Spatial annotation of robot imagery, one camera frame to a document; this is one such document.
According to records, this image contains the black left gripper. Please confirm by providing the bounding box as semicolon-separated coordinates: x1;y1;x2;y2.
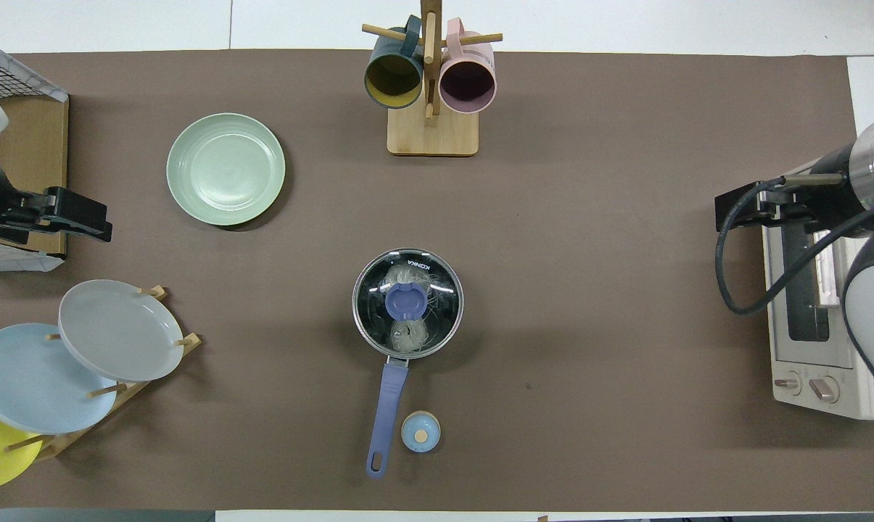
44;186;114;244

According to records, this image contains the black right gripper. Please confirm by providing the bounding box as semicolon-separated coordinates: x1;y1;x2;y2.
715;181;780;233

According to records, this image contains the green round plate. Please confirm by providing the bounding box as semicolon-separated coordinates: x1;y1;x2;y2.
166;112;286;227

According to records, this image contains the glass lid with blue knob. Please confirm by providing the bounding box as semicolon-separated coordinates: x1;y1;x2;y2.
352;248;465;360

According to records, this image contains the white vermicelli bundle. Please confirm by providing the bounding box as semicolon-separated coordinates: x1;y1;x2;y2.
382;262;434;356

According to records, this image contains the grey round plate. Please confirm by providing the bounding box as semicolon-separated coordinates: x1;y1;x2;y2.
58;279;185;383

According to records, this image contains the wooden plate rack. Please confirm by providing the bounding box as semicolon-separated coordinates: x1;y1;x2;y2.
3;285;203;462

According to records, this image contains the light blue round plate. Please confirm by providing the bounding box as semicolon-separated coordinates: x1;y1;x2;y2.
0;323;118;435

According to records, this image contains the beige toaster oven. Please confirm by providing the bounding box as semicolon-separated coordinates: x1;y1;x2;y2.
762;156;874;422

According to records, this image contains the brown table mat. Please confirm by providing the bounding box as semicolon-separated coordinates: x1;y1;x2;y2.
0;49;874;513

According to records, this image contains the pink mug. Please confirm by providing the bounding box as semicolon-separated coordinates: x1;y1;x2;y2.
438;18;498;115

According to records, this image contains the wooden mug tree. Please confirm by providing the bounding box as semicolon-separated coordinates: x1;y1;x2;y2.
362;0;503;157

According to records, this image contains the dark teal mug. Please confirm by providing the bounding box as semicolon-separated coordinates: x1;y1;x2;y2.
364;15;426;110

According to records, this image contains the small blue jar wooden knob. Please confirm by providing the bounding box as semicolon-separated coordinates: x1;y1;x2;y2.
400;410;442;455

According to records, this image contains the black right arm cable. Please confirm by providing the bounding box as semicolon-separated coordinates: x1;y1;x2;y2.
714;177;874;317

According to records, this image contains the wire basket with wooden board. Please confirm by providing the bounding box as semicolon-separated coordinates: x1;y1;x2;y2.
0;35;70;273

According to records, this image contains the black pot with blue handle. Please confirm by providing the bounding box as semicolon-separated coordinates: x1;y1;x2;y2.
352;248;465;479

